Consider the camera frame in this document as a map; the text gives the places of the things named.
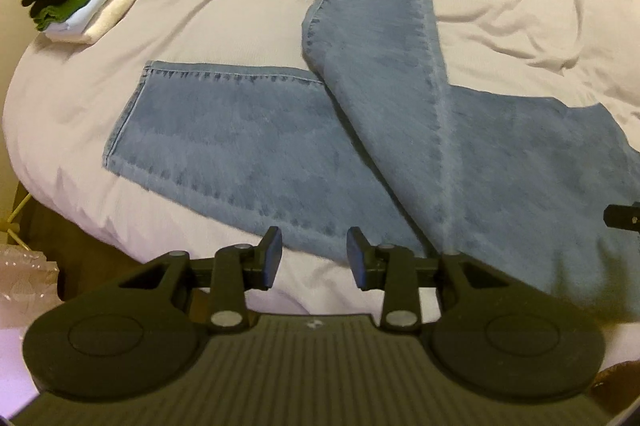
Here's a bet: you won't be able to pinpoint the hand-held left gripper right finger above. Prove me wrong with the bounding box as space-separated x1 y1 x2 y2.
346 227 506 331

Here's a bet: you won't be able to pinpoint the blue denim jeans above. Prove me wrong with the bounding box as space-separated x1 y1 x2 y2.
102 0 640 323

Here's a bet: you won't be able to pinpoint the white bed sheet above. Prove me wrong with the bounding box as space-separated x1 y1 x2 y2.
1 0 640 320

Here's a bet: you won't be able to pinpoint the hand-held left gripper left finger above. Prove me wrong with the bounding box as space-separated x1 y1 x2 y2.
116 226 284 333

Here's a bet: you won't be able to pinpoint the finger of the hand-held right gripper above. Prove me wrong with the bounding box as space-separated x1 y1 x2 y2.
603 202 640 234

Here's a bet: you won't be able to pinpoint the clear plastic bag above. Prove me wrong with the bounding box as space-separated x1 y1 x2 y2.
0 243 61 332

